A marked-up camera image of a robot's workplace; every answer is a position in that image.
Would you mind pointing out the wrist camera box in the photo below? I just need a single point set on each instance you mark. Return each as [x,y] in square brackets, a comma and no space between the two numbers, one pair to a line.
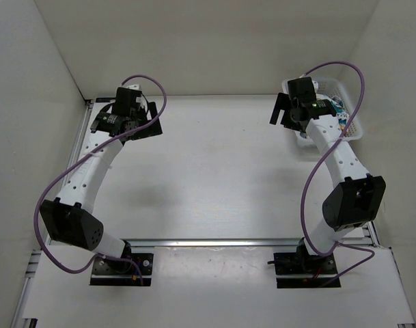
[301,89]
[128,100]

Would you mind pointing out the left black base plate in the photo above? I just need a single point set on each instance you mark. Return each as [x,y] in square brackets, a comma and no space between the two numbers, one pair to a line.
[110,273]

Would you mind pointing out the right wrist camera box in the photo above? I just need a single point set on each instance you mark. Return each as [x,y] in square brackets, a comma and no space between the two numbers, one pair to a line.
[301,89]

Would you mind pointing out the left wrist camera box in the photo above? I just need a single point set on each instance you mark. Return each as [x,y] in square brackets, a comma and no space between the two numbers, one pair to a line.
[128,100]

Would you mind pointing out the white plastic basket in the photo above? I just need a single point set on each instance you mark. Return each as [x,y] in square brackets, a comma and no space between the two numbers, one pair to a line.
[331,88]

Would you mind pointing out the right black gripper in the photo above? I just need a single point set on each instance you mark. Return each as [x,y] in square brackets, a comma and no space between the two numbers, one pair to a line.
[283,103]

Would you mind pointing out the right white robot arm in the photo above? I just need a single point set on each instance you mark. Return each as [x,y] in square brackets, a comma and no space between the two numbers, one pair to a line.
[356,195]

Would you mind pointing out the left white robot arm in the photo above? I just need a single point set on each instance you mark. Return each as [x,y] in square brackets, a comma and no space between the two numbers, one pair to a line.
[69,218]

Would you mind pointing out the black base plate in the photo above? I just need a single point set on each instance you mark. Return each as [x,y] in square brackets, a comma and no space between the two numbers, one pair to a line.
[110,273]
[314,272]

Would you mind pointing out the aluminium front rail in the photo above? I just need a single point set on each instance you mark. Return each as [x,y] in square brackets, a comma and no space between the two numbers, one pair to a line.
[206,242]

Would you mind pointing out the patterned teal yellow shorts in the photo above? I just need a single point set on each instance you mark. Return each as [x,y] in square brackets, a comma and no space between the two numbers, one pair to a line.
[335,109]

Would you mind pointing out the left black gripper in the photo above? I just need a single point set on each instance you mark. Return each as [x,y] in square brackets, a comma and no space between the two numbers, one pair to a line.
[148,130]

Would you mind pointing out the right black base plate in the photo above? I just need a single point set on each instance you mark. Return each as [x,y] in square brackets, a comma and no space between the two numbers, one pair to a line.
[314,272]

